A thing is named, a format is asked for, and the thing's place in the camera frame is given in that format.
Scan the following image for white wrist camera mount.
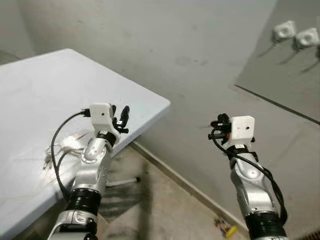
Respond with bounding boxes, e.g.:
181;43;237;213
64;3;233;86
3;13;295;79
222;115;256;150
88;102;121;136

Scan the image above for white folding table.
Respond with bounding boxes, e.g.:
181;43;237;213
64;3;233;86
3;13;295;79
0;48;171;227

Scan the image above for white metal table leg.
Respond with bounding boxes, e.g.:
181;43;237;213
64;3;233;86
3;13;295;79
104;175;142;189

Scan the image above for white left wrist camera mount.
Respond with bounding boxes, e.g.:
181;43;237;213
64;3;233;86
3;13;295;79
88;102;121;136

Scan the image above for silver key bunch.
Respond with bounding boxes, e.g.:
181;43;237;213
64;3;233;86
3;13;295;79
42;131;88;170

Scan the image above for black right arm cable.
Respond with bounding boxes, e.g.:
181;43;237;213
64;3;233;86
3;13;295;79
210;131;290;226

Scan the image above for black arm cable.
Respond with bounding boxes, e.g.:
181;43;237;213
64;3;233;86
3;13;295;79
210;131;290;226
50;109;92;201

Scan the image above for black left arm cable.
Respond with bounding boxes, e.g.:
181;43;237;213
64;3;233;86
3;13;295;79
50;109;92;201

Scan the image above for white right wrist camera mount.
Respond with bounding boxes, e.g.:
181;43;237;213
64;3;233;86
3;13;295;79
222;115;256;150

